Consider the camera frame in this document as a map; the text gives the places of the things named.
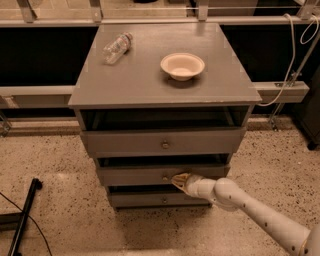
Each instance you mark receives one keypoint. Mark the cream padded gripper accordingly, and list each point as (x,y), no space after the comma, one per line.
(193,185)

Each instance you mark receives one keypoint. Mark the grey drawer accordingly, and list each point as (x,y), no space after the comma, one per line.
(169,142)
(136,200)
(156,175)

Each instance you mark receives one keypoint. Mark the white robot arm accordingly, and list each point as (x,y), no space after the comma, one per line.
(296,239)

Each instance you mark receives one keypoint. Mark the grey top drawer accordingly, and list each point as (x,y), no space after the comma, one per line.
(169,142)

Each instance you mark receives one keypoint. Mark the grey bottom drawer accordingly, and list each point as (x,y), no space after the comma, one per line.
(136,200)

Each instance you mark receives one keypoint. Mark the grey wooden drawer cabinet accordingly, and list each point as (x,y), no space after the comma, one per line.
(136,94)

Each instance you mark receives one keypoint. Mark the white paper bowl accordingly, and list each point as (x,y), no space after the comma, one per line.
(182,66)

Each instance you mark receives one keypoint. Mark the dark cart at right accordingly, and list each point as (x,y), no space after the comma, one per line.
(308,112)

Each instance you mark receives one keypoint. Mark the clear plastic water bottle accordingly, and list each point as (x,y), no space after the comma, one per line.
(117,47)

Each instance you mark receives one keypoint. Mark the black stand leg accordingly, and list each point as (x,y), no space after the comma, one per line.
(17,221)

